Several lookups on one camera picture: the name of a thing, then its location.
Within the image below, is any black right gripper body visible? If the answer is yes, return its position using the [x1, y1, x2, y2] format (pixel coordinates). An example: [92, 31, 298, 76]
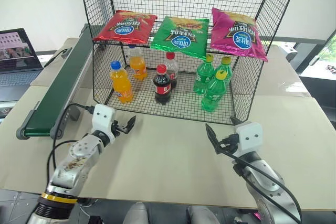
[217, 133, 240, 156]

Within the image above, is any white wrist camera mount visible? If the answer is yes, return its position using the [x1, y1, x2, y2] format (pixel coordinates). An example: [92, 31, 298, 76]
[234, 122, 264, 154]
[91, 104, 117, 141]

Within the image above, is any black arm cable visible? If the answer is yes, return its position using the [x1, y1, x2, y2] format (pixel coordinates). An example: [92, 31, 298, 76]
[46, 102, 95, 175]
[222, 152, 302, 224]

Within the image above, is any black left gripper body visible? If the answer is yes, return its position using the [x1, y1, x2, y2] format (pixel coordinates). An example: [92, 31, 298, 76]
[111, 120, 127, 138]

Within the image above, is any green soda bottle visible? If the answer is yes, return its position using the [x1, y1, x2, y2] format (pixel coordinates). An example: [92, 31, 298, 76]
[193, 54, 216, 96]
[215, 56, 233, 89]
[201, 70, 227, 112]

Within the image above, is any black conveyor power cable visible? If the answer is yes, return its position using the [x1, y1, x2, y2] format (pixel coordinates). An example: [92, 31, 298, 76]
[43, 47, 73, 69]

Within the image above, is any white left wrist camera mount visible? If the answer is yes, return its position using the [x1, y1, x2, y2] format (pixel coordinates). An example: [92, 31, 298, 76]
[91, 104, 117, 141]

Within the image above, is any magenta chip bag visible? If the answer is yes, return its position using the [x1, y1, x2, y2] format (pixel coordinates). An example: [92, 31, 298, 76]
[211, 7, 269, 63]

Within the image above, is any green chip bag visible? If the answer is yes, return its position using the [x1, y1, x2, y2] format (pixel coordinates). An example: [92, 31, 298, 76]
[150, 16, 211, 61]

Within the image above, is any open grey laptop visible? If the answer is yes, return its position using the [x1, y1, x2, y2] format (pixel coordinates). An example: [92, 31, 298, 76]
[0, 27, 44, 103]

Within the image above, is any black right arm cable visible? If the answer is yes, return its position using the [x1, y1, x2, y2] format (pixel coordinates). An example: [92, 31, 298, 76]
[222, 152, 302, 224]

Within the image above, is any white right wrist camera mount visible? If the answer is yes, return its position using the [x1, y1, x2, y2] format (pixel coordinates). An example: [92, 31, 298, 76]
[234, 122, 264, 154]

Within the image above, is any grey rounded shape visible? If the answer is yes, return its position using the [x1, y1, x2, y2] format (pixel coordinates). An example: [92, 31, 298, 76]
[122, 202, 149, 224]
[187, 205, 222, 224]

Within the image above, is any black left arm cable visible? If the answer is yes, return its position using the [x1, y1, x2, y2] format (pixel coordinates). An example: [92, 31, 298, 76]
[46, 102, 95, 175]

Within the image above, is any cola bottle red cap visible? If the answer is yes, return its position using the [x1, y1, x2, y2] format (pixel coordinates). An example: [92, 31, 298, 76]
[164, 52, 180, 89]
[153, 64, 173, 105]

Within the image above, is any red chip bag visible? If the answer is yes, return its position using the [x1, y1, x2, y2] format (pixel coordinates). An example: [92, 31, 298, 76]
[93, 10, 158, 45]

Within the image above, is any orange soda bottle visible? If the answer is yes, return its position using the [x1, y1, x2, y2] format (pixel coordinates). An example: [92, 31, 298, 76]
[128, 45, 148, 81]
[109, 60, 134, 104]

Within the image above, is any green conveyor belt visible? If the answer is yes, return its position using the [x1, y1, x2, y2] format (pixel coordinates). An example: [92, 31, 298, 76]
[15, 24, 96, 140]

